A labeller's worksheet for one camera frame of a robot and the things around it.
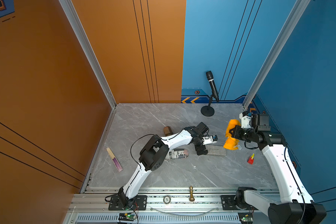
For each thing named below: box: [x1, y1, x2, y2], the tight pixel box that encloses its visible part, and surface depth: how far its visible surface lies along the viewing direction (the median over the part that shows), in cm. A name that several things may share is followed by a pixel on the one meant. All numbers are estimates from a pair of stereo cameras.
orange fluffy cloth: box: [223, 119, 242, 151], surface depth 75 cm
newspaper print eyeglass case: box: [168, 148, 189, 160], surface depth 90 cm
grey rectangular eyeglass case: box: [205, 144, 227, 156], surface depth 91 cm
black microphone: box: [205, 70, 220, 103], surface depth 100 cm
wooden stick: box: [105, 147, 124, 173], surface depth 90 cm
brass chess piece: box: [189, 185, 196, 202], surface depth 77 cm
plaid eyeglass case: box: [163, 126, 174, 137], surface depth 103 cm
